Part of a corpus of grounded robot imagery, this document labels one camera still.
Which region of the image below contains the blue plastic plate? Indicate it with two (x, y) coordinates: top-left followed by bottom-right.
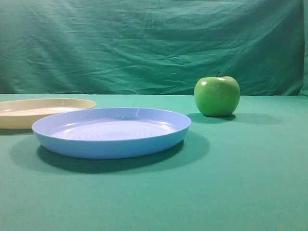
(32, 107), (192, 159)

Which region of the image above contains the green table cloth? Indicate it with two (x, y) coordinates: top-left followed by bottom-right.
(0, 95), (308, 231)

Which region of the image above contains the yellow plastic plate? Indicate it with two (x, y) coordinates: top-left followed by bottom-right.
(0, 98), (96, 129)

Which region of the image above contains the green backdrop cloth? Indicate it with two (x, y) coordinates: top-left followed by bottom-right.
(0, 0), (308, 96)

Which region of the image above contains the green apple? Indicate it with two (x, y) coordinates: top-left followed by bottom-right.
(194, 73), (240, 117)

